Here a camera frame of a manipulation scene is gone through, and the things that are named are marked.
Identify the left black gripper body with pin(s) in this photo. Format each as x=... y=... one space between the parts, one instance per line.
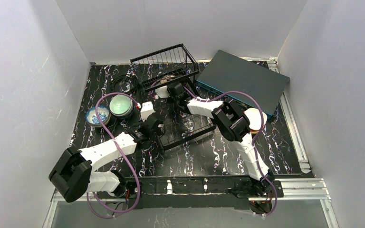
x=157 y=125

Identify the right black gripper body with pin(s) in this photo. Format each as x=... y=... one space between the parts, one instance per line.
x=174 y=89

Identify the black wire dish rack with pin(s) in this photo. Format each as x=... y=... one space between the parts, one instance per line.
x=175 y=60

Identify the green lined ceramic bowl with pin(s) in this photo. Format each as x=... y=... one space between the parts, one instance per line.
x=121 y=106

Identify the blue white patterned bowl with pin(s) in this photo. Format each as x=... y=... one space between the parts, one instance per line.
x=92 y=116

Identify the orange bowl white inside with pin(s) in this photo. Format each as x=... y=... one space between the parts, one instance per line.
x=255 y=120

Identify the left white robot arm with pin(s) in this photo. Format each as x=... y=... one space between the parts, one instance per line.
x=76 y=172

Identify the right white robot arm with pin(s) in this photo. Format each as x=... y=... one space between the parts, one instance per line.
x=234 y=125

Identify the beige ceramic bowl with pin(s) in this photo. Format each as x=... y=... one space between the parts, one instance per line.
x=167 y=78

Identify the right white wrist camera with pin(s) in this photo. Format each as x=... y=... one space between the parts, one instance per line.
x=162 y=92

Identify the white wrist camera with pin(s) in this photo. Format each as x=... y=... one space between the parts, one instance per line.
x=162 y=92
x=146 y=110

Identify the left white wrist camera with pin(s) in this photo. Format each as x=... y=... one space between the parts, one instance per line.
x=146 y=110

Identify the grey teal network switch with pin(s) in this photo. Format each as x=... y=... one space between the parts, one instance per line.
x=227 y=72

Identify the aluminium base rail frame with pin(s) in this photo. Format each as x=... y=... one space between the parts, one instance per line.
x=203 y=202

